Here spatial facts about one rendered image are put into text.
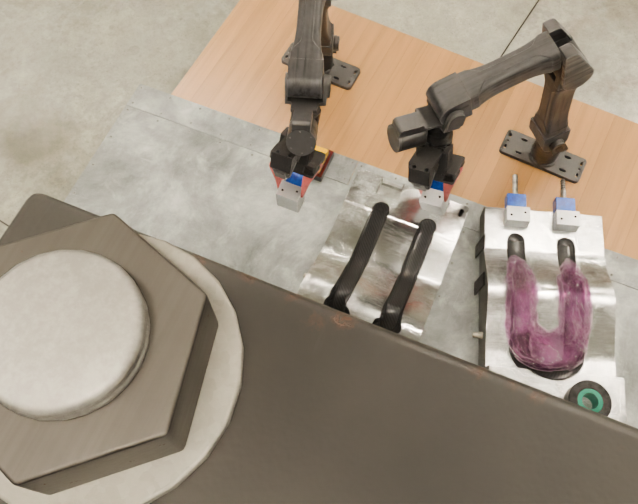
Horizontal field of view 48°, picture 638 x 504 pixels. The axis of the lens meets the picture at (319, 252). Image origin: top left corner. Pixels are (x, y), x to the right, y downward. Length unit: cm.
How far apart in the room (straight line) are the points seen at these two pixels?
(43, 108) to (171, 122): 124
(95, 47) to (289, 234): 169
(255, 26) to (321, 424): 177
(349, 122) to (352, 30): 29
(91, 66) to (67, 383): 286
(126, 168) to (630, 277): 119
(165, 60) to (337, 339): 277
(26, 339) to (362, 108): 162
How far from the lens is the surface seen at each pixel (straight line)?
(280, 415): 28
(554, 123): 164
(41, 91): 307
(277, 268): 161
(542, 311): 154
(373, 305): 144
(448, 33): 308
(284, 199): 152
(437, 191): 154
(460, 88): 137
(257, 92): 186
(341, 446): 28
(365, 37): 197
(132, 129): 185
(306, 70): 138
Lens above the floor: 228
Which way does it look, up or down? 65 degrees down
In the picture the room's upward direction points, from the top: 1 degrees counter-clockwise
